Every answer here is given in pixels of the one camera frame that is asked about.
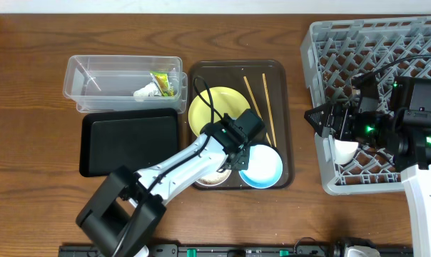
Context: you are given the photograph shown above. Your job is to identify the white bowl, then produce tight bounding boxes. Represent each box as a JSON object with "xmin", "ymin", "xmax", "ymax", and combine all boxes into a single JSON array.
[{"xmin": 196, "ymin": 169, "xmax": 231, "ymax": 187}]

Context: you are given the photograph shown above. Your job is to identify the white cup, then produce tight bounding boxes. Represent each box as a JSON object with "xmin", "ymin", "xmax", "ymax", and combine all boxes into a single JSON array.
[{"xmin": 334, "ymin": 140, "xmax": 359, "ymax": 165}]

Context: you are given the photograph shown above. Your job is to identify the blue bowl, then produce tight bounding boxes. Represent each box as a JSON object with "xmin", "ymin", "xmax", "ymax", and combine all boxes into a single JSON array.
[{"xmin": 239, "ymin": 145, "xmax": 283, "ymax": 189}]

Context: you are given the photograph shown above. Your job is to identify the wooden chopstick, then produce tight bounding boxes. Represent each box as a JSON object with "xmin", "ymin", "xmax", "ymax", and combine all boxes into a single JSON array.
[
  {"xmin": 262, "ymin": 73, "xmax": 277, "ymax": 147},
  {"xmin": 243, "ymin": 76, "xmax": 272, "ymax": 146}
]

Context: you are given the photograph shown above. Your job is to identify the yellow plate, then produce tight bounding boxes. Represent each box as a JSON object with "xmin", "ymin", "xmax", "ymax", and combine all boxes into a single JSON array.
[{"xmin": 188, "ymin": 86, "xmax": 250, "ymax": 136}]

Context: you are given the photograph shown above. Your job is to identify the green yellow wrapper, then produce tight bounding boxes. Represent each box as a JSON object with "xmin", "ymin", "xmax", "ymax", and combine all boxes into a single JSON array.
[{"xmin": 150, "ymin": 71, "xmax": 175, "ymax": 97}]

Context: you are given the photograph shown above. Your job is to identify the white napkin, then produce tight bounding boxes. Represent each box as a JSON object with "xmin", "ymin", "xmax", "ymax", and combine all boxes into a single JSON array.
[{"xmin": 133, "ymin": 82, "xmax": 162, "ymax": 98}]

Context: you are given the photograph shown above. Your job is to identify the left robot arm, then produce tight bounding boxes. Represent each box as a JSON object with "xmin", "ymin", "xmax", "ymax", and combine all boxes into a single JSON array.
[{"xmin": 76, "ymin": 119, "xmax": 261, "ymax": 256}]

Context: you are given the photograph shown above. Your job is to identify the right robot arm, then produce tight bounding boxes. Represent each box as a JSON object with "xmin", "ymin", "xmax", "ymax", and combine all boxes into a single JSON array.
[{"xmin": 304, "ymin": 76, "xmax": 431, "ymax": 256}]

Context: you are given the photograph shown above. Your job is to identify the grey dishwasher rack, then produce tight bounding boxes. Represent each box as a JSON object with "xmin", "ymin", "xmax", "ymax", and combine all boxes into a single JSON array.
[{"xmin": 300, "ymin": 16, "xmax": 431, "ymax": 196}]

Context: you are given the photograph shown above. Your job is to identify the brown serving tray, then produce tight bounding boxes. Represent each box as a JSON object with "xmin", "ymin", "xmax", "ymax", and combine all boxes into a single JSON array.
[{"xmin": 188, "ymin": 60, "xmax": 295, "ymax": 189}]

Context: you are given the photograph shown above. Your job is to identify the black plastic tray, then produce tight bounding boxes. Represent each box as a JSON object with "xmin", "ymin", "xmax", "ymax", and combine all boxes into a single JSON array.
[{"xmin": 79, "ymin": 109, "xmax": 179, "ymax": 177}]

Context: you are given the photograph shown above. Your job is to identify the clear plastic bin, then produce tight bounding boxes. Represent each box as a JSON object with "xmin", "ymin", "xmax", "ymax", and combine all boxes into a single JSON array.
[{"xmin": 63, "ymin": 55, "xmax": 188, "ymax": 114}]

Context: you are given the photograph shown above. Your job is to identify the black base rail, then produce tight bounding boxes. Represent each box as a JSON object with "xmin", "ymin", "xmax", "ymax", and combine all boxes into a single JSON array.
[{"xmin": 57, "ymin": 243, "xmax": 416, "ymax": 257}]

